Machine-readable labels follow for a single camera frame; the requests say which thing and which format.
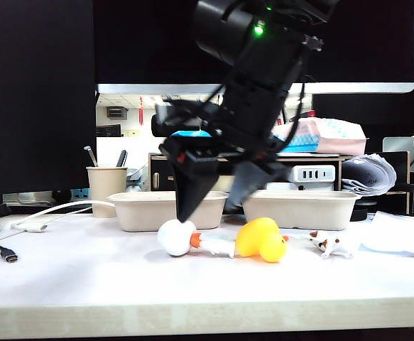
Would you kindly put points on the dark monitor silver base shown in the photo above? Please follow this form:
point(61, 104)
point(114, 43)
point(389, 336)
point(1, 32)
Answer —
point(32, 89)

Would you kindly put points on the white multi-port charger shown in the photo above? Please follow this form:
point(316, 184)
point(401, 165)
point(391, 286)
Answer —
point(313, 174)

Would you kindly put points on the black AOC monitor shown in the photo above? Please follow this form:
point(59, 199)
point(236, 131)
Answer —
point(387, 113)

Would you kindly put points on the blue wet wipes pack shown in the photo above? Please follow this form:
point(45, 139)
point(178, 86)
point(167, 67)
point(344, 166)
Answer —
point(190, 134)

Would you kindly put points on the blue power strip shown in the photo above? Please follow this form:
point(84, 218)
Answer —
point(80, 194)

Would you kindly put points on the pink tissue pack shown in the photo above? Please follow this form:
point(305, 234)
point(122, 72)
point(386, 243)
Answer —
point(334, 138)

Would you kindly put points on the beige paper cup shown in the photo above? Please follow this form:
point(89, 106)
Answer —
point(103, 188)

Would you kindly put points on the black round knob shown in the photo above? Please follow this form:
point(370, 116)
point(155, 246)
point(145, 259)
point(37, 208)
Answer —
point(61, 195)

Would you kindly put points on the black pen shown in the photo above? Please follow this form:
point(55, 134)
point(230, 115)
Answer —
point(122, 158)

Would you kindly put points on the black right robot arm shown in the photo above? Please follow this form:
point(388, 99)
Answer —
point(263, 46)

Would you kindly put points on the black round base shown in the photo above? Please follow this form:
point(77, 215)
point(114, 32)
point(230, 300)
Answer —
point(361, 213)

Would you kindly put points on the white brown-spotted cat doll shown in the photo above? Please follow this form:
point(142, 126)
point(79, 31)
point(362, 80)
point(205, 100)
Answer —
point(329, 245)

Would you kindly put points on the grey folded paper stack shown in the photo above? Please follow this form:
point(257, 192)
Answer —
point(370, 174)

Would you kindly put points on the red hanging knot ornament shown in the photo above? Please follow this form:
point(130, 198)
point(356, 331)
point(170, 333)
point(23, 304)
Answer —
point(141, 113)

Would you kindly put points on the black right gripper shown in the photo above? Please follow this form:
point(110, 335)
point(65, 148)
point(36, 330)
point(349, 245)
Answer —
point(249, 117)

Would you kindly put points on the silver pen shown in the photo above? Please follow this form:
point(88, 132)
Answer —
point(91, 156)

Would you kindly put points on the large yellow rubber duck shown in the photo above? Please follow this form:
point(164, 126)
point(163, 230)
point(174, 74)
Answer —
point(256, 238)

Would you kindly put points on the black silver computer monitor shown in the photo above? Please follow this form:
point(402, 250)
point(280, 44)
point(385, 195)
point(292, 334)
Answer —
point(139, 42)

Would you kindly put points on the white flat box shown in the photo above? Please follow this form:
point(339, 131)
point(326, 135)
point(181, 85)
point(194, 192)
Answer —
point(299, 186)

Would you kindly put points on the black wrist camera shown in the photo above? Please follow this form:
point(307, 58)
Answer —
point(182, 119)

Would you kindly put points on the beige paper box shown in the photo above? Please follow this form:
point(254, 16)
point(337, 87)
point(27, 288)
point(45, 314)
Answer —
point(299, 211)
point(142, 213)

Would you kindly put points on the white goose doll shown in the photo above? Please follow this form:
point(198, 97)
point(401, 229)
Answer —
point(174, 238)

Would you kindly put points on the black wooden desk shelf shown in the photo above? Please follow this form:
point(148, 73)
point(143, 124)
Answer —
point(160, 177)

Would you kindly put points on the white red cardboard box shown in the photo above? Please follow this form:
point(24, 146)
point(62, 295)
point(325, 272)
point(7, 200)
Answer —
point(307, 114)

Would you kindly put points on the beige small box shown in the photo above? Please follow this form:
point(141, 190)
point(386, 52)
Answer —
point(222, 184)

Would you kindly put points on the white paper sheets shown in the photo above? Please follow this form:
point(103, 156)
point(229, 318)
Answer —
point(398, 234)

